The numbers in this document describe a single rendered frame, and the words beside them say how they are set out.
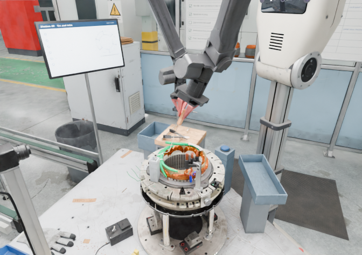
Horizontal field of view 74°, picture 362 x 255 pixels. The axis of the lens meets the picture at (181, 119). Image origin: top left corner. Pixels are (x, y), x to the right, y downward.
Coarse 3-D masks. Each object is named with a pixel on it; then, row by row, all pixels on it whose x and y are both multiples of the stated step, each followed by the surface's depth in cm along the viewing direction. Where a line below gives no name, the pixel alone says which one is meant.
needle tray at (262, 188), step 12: (240, 156) 103; (252, 156) 104; (264, 156) 103; (252, 168) 102; (264, 168) 102; (252, 180) 95; (264, 180) 95; (276, 180) 90; (252, 192) 87; (264, 192) 89; (276, 192) 89; (252, 204) 94; (264, 204) 84; (240, 216) 109; (252, 216) 97; (264, 216) 97; (252, 228) 100; (264, 228) 100
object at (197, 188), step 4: (200, 164) 74; (200, 168) 75; (196, 172) 76; (200, 172) 76; (196, 176) 77; (200, 176) 77; (196, 180) 78; (200, 180) 77; (196, 184) 79; (196, 188) 79; (200, 188) 79
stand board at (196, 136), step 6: (180, 126) 128; (180, 132) 122; (186, 132) 122; (192, 132) 122; (198, 132) 122; (204, 132) 122; (156, 138) 117; (174, 138) 117; (186, 138) 117; (192, 138) 117; (198, 138) 117; (156, 144) 116; (162, 144) 114; (168, 144) 113; (198, 144) 115
